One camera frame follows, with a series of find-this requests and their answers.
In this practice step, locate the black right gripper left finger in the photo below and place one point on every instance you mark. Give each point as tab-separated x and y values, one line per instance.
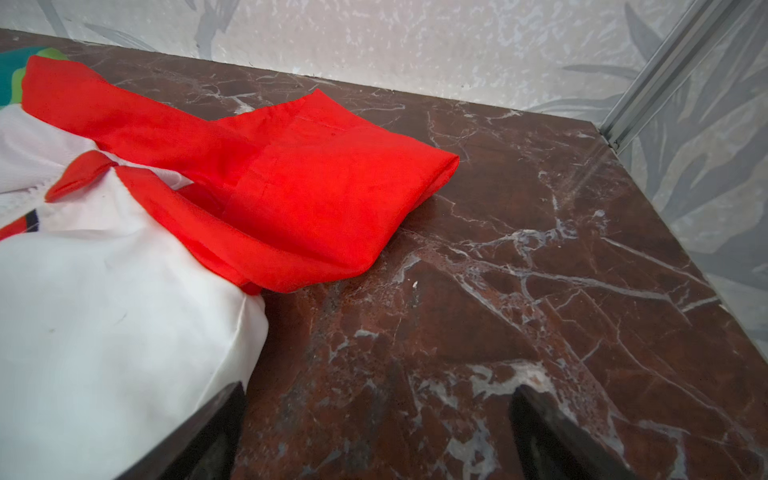
203	447

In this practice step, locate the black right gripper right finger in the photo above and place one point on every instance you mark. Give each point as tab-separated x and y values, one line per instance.
551	446

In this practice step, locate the white colourful children's jacket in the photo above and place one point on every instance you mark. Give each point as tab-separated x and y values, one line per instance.
137	241

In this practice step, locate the aluminium frame profile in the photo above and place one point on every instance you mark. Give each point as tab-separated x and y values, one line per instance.
699	30

